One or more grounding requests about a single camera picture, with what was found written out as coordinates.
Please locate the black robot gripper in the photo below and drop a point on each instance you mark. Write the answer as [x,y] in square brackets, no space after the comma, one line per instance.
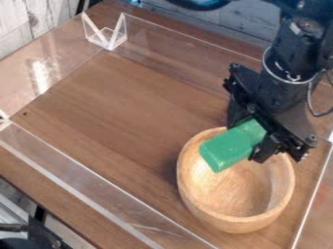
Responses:
[277,105]

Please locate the green rectangular block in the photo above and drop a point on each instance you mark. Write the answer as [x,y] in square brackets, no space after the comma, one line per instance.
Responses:
[233,145]

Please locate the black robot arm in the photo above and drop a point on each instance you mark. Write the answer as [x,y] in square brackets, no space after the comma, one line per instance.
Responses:
[300,56]

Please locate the brown wooden bowl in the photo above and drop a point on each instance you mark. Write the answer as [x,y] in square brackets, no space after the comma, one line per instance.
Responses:
[241,199]

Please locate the clear acrylic front barrier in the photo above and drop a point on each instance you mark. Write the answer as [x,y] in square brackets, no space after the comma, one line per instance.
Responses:
[107,215]

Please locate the black device lower left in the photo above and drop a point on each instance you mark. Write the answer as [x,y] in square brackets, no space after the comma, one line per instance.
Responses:
[28,234]

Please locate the clear acrylic corner bracket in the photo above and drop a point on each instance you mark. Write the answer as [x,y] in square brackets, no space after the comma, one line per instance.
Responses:
[107,38]

